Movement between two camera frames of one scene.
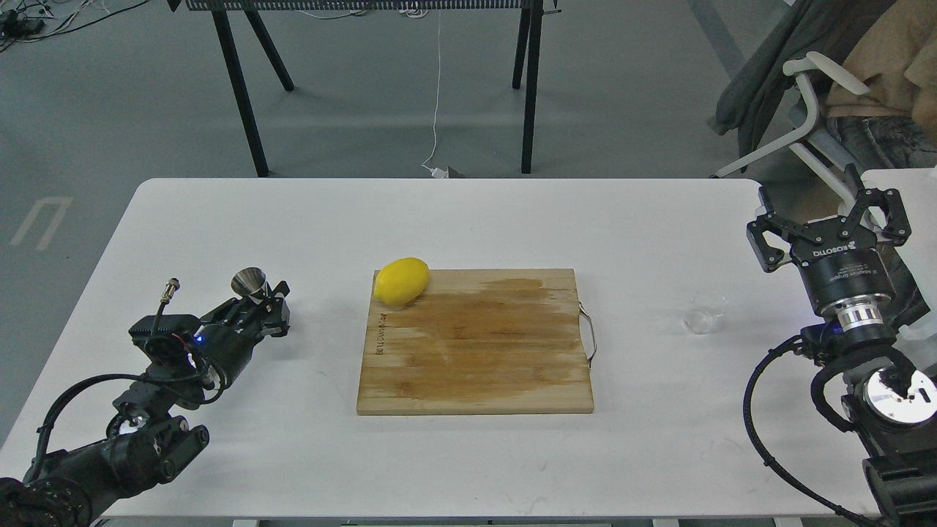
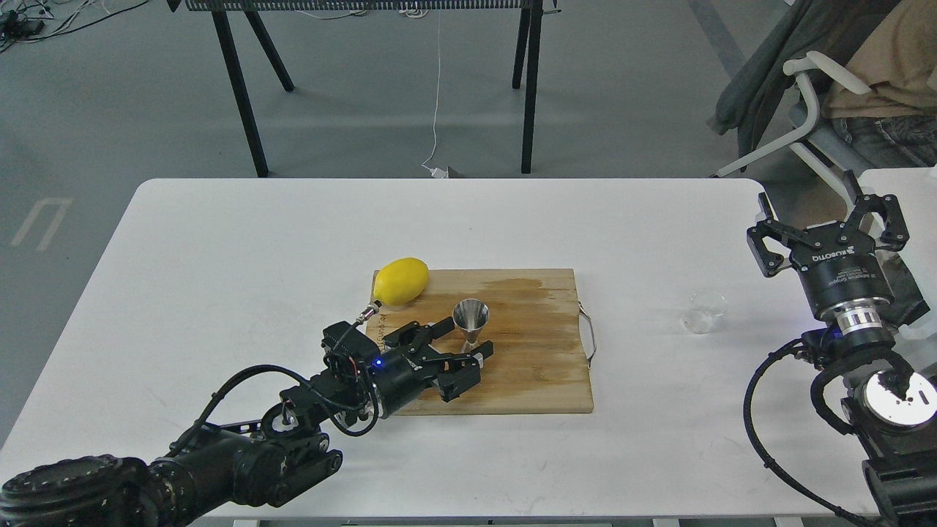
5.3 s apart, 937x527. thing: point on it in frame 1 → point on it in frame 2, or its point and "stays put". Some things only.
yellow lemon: (402, 280) stays put
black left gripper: (226, 335) → (399, 374)
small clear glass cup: (706, 312) stays put
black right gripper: (842, 264) stays put
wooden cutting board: (478, 341) stays put
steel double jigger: (250, 282) → (471, 314)
